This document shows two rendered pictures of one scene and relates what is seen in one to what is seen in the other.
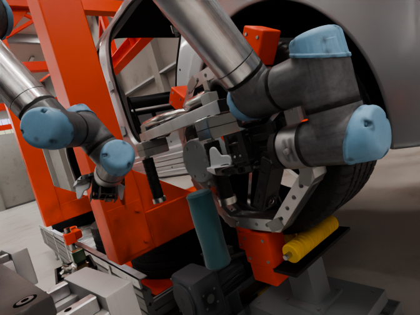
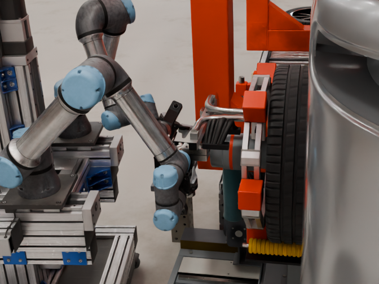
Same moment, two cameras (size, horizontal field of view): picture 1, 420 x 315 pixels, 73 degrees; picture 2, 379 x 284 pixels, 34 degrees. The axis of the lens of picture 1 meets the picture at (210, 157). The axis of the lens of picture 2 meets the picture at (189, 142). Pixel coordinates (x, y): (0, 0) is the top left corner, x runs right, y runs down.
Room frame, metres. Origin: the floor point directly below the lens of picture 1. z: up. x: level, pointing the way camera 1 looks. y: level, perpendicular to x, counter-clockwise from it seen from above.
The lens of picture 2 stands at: (-0.58, -1.51, 1.87)
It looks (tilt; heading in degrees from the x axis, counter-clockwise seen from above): 25 degrees down; 50
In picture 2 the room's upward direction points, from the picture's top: 3 degrees counter-clockwise
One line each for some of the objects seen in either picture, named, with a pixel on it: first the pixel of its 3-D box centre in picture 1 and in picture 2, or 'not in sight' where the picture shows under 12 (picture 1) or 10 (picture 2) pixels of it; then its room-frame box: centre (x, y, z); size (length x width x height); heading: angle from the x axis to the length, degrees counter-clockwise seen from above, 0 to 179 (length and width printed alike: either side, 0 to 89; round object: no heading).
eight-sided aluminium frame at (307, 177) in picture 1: (237, 147); (258, 152); (0.93, -0.09, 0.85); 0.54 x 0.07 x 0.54; 38
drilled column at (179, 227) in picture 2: not in sight; (181, 204); (1.14, 0.66, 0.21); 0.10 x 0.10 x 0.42; 38
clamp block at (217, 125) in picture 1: (217, 125); (195, 151); (0.67, -0.04, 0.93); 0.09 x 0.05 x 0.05; 128
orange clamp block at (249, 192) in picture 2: not in sight; (250, 194); (0.68, -0.29, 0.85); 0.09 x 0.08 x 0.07; 38
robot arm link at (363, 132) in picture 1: (341, 136); (167, 212); (0.41, -0.19, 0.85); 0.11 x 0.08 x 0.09; 37
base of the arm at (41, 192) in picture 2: not in sight; (37, 176); (0.22, 0.31, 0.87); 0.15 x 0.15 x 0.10
